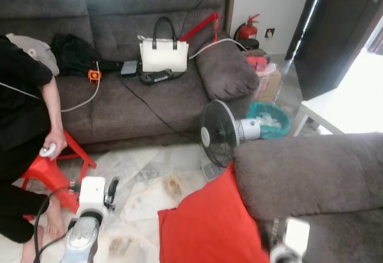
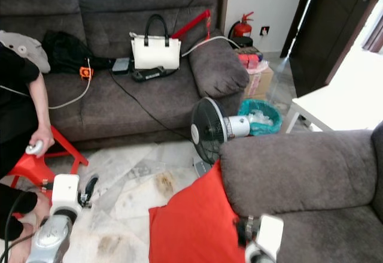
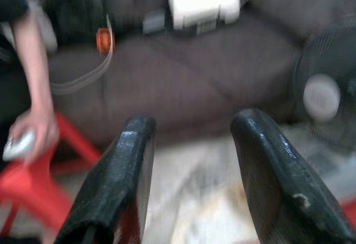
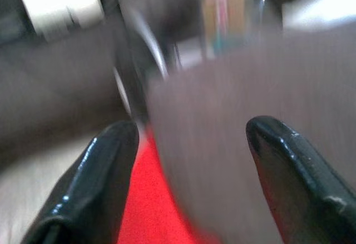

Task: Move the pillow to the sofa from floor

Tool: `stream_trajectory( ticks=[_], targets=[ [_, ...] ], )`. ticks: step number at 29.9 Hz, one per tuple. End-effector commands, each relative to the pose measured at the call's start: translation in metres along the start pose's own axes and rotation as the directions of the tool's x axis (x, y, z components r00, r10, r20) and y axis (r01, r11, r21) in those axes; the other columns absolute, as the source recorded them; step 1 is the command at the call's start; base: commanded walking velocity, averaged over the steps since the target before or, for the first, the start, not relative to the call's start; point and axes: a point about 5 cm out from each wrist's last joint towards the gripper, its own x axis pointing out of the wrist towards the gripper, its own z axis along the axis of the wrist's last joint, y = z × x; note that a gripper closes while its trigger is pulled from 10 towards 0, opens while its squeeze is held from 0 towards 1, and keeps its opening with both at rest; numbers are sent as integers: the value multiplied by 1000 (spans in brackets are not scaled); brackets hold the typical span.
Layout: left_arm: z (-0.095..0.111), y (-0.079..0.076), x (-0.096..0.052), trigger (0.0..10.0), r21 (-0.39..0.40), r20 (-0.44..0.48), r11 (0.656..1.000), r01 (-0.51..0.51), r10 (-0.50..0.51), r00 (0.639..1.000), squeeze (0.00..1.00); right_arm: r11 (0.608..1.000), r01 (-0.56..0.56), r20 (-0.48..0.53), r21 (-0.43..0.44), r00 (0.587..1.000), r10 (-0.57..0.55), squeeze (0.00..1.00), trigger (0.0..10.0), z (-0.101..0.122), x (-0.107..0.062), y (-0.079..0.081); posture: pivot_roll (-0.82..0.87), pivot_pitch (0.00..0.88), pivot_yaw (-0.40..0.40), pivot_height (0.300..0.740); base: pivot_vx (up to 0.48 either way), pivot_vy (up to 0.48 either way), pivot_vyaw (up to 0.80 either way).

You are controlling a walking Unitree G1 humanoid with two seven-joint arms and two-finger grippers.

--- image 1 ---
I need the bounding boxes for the white handheld controller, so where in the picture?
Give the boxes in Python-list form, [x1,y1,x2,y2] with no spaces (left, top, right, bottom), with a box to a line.
[39,143,59,159]

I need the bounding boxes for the two-seat grey brown sofa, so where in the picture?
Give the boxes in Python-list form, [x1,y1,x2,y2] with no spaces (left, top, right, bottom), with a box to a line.
[232,132,383,263]

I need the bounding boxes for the person bare hand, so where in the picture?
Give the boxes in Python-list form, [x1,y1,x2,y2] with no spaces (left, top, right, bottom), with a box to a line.
[41,131,68,159]

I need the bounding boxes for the red plastic stool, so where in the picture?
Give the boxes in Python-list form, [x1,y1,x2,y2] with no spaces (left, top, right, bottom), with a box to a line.
[21,130,98,214]

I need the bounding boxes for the teal plastic basket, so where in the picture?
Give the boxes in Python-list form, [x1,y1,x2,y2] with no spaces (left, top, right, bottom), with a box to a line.
[245,101,292,139]

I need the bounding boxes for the small orange gadget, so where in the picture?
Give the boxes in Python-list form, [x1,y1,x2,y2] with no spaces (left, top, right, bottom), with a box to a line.
[88,61,101,84]

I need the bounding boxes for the black standing fan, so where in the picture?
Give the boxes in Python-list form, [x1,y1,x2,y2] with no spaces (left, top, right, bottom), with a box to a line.
[199,99,262,183]

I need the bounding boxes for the black power adapter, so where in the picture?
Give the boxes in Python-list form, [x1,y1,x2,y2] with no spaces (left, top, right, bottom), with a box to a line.
[140,68,186,86]

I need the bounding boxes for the small grey device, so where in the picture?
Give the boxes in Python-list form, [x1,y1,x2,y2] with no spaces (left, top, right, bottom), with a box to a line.
[120,61,139,78]

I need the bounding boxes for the person in black clothes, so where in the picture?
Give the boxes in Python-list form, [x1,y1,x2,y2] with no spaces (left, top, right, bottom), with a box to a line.
[0,34,68,263]

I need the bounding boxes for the black soft bag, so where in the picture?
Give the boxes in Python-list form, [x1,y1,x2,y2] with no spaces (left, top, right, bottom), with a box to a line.
[51,33,120,77]

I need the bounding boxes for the cardboard box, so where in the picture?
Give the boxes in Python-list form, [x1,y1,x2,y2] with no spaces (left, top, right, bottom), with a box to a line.
[254,65,283,103]

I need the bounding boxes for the white low table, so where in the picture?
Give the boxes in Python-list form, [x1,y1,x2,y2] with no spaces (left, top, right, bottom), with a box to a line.
[293,50,383,137]

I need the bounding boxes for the grey plush toy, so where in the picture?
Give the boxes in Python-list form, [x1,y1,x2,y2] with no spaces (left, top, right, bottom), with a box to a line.
[5,34,60,77]

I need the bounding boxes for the red packets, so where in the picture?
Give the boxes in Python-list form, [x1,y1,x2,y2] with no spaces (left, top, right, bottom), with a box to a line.
[245,53,276,75]

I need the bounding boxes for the red metal bar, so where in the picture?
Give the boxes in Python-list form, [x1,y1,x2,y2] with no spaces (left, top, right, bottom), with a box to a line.
[178,13,220,43]

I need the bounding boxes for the red fire extinguisher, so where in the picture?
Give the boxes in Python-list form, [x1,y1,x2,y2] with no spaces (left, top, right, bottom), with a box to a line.
[233,14,262,49]

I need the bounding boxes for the dark wooden door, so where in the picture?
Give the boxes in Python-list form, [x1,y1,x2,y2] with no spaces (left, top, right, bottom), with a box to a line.
[284,0,383,101]

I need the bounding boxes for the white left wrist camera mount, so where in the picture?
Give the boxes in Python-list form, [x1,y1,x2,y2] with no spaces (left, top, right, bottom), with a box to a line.
[78,177,107,217]

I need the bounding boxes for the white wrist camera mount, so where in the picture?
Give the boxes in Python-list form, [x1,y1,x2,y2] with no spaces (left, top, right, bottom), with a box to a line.
[282,217,311,258]
[78,177,107,217]

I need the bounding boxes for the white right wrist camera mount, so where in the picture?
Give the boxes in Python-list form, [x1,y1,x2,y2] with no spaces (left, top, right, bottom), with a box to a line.
[282,217,311,258]

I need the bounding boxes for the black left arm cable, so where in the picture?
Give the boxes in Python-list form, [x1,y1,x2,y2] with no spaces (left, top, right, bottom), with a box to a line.
[33,182,81,263]

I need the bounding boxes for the thin black cable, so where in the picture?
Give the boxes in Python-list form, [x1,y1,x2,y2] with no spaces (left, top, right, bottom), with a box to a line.
[120,74,207,147]

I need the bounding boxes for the grey cable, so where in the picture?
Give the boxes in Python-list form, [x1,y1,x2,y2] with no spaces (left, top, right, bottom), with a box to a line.
[0,65,102,113]

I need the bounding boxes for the white handbag black handles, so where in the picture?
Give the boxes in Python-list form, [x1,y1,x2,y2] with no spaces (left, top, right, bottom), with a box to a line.
[138,16,190,73]

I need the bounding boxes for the grey hose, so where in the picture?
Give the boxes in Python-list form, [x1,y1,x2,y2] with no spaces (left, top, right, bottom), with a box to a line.
[187,37,247,60]

